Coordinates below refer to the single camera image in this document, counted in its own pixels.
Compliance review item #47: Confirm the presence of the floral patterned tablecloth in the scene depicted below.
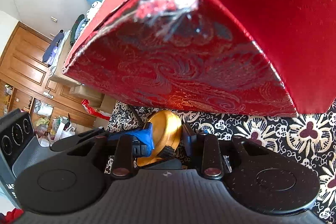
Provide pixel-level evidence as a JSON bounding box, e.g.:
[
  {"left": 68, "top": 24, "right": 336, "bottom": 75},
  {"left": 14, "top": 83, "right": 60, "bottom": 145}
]
[{"left": 105, "top": 100, "right": 336, "bottom": 224}]

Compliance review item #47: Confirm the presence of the red fabric storage box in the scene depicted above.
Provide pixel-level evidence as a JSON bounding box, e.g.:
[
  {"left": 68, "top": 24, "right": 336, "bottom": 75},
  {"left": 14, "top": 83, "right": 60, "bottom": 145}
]
[{"left": 63, "top": 0, "right": 335, "bottom": 117}]

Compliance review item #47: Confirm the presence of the wooden door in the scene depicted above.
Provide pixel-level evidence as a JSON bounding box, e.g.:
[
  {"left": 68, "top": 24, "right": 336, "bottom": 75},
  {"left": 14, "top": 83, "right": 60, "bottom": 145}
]
[{"left": 1, "top": 22, "right": 96, "bottom": 127}]

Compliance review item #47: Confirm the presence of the striped plush doll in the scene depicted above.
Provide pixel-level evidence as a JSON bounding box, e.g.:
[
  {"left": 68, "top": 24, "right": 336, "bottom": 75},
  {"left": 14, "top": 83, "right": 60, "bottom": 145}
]
[{"left": 70, "top": 14, "right": 86, "bottom": 46}]

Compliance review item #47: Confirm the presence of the cardboard box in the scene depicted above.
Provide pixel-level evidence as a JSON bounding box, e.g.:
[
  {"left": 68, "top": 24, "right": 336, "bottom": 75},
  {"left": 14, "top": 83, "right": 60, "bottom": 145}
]
[{"left": 49, "top": 32, "right": 80, "bottom": 88}]

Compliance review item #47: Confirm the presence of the yellow round tin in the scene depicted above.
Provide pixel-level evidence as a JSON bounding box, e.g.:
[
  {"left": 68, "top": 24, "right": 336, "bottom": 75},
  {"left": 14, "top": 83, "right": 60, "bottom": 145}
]
[{"left": 137, "top": 110, "right": 182, "bottom": 166}]

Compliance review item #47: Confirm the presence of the green frog plush toy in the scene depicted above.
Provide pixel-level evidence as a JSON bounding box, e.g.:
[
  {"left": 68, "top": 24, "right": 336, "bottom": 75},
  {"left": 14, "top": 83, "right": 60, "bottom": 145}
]
[{"left": 86, "top": 1, "right": 102, "bottom": 21}]

